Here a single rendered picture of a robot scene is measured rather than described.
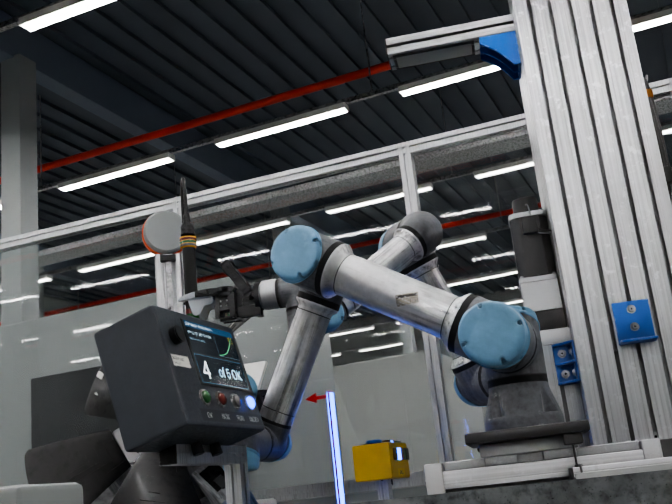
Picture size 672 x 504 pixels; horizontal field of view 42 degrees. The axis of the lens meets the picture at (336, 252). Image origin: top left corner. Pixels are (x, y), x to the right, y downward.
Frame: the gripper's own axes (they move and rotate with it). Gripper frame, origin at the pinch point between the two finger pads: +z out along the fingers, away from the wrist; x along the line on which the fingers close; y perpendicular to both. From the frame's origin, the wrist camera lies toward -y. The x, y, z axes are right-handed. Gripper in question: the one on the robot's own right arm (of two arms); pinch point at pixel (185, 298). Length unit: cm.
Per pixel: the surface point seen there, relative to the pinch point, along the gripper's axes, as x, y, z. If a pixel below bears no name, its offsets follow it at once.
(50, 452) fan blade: -5.0, 34.8, 35.1
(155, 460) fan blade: -10.8, 40.0, 5.8
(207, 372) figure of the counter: -79, 32, -31
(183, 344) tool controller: -83, 28, -29
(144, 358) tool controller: -88, 30, -24
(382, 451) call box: 14, 43, -44
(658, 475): -178, 53, -78
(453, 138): 58, -55, -73
